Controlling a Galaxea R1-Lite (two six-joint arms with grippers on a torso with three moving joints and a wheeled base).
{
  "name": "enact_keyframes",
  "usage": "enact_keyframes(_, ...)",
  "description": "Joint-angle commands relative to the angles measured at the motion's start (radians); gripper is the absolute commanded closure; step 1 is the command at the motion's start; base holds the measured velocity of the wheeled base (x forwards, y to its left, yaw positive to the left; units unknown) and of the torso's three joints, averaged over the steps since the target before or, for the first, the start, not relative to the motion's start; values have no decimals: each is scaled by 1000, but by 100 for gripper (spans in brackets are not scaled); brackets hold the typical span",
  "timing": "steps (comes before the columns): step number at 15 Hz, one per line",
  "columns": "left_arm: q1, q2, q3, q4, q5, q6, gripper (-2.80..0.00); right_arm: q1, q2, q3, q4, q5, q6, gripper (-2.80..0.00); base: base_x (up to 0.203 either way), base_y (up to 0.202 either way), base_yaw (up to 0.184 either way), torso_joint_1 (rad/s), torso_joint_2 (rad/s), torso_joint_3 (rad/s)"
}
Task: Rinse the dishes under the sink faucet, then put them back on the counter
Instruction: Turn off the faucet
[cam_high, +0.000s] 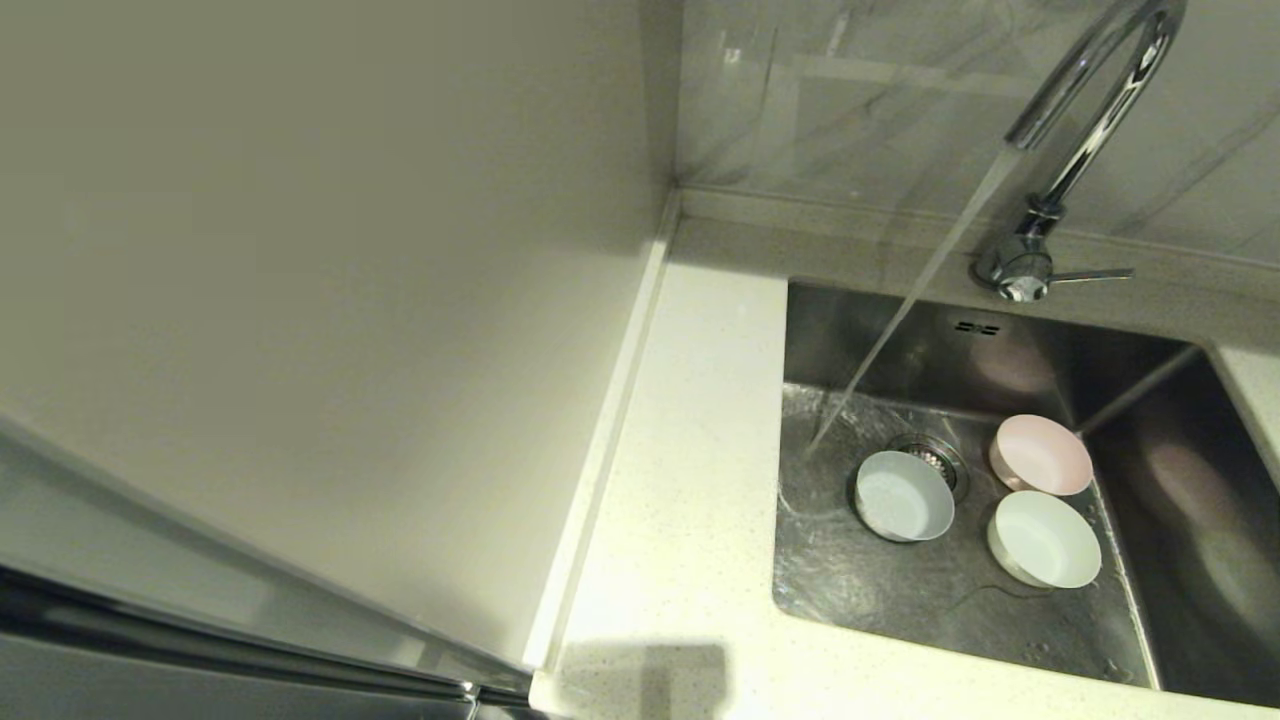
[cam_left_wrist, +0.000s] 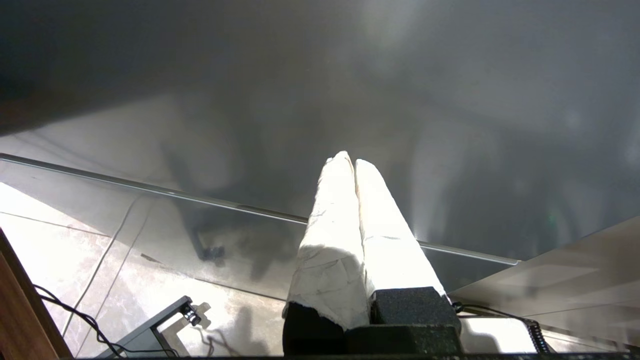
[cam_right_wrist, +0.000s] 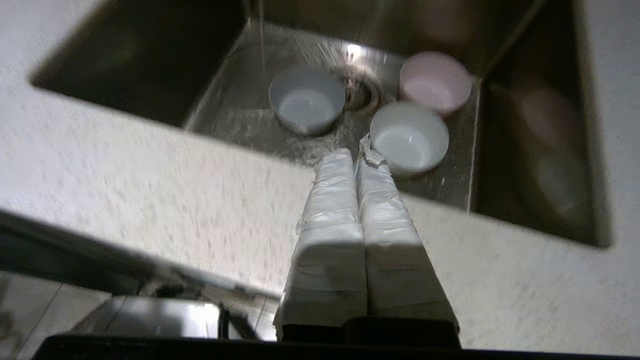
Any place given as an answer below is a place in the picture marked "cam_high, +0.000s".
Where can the chrome gooseneck faucet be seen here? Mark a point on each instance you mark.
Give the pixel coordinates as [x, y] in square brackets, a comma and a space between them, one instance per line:
[1025, 268]

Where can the pink bowl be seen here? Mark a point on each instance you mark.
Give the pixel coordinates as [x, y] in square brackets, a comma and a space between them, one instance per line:
[1042, 455]

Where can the white bowl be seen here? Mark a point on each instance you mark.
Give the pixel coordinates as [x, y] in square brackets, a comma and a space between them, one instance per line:
[1045, 540]

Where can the stainless steel sink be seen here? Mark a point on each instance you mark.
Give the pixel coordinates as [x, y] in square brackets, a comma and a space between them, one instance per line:
[900, 600]

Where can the stainless steel refrigerator door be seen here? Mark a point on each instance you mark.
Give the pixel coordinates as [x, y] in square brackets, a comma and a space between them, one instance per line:
[100, 640]

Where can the metal sink drain strainer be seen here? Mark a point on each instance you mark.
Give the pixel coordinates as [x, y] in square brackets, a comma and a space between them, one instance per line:
[942, 458]

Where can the light blue bowl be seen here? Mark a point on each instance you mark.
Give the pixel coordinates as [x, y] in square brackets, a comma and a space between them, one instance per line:
[903, 497]

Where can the running water stream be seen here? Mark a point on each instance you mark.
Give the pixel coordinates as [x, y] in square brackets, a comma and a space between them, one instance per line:
[920, 285]

